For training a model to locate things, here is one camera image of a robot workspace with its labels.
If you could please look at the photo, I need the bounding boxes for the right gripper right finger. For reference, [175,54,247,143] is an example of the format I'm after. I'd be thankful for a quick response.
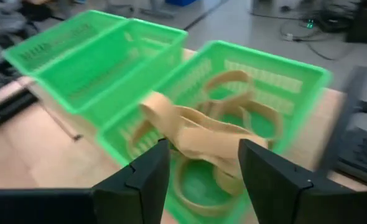
[238,139,352,224]

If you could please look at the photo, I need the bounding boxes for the wooden riser shelf black legs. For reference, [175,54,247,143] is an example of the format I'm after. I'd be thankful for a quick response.
[15,48,367,194]

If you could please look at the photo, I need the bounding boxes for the black aluminium frame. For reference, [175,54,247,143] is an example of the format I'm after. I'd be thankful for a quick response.
[0,86,40,136]

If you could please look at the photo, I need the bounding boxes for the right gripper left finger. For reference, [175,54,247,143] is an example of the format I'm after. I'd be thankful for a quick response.
[93,139,171,224]

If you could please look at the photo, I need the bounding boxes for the green plastic basket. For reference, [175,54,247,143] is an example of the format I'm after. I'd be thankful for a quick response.
[2,9,128,77]
[30,18,189,127]
[95,40,333,224]

